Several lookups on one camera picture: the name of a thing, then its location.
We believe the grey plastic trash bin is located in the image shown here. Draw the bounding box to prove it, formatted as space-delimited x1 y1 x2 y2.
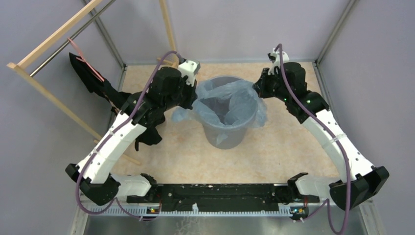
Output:
194 75 260 150

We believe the wooden clothes rack frame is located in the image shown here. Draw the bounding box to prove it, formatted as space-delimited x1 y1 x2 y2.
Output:
0 0 173 165

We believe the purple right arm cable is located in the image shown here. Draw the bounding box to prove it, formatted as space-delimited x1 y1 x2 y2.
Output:
274 43 352 235

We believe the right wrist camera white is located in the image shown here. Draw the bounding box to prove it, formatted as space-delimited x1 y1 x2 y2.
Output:
268 47 289 75

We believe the aluminium corner frame post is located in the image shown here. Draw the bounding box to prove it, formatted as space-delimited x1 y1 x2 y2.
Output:
315 0 359 66

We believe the light blue plastic trash bag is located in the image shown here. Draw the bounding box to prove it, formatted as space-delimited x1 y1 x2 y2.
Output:
171 79 269 145

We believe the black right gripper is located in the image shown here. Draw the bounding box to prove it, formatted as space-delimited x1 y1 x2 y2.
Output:
253 67 290 103

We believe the metal rack rod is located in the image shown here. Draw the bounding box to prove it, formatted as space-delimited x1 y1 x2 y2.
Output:
30 0 115 77

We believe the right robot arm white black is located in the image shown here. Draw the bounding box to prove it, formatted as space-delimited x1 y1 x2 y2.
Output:
253 62 390 210

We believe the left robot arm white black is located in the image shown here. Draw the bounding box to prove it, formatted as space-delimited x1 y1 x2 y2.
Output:
66 61 200 206

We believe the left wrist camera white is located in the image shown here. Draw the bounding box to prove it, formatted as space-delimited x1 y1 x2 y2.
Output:
178 59 201 87

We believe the pink clothes hanger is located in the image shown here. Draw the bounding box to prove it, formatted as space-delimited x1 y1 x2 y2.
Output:
67 38 104 82

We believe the black cloth garment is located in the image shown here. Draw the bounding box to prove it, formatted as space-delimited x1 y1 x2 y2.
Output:
69 53 162 151

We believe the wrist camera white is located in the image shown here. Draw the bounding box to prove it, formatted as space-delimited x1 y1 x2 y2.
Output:
268 47 289 75
178 59 201 87

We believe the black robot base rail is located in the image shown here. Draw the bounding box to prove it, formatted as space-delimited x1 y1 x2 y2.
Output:
126 178 320 217

